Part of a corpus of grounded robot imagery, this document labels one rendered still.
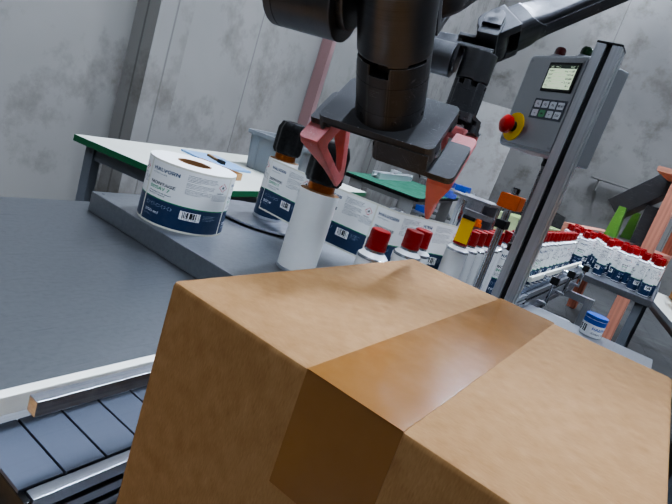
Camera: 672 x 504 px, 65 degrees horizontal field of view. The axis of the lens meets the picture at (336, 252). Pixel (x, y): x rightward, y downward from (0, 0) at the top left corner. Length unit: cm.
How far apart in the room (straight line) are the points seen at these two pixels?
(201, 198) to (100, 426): 73
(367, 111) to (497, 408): 25
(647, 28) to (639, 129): 197
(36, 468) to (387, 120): 40
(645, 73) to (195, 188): 1195
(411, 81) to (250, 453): 28
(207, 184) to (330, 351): 97
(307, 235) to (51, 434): 71
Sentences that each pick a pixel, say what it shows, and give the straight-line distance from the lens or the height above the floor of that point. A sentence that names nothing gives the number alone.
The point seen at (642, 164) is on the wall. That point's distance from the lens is 1255.
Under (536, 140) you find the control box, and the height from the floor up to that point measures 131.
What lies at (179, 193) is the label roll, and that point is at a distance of 121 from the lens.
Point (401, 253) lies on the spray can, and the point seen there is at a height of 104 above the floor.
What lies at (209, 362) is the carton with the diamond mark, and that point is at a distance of 28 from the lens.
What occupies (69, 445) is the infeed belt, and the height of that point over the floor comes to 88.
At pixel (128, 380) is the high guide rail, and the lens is 50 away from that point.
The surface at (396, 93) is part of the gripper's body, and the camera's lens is 41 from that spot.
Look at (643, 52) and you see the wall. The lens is 1284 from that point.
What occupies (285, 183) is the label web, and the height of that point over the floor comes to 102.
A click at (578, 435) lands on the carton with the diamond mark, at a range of 29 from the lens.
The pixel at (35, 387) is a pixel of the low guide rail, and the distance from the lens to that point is 56.
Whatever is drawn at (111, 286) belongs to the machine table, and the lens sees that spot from 101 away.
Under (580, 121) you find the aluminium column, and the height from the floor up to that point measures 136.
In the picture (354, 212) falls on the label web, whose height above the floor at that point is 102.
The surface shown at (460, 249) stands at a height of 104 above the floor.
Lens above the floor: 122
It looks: 13 degrees down
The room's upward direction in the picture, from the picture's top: 19 degrees clockwise
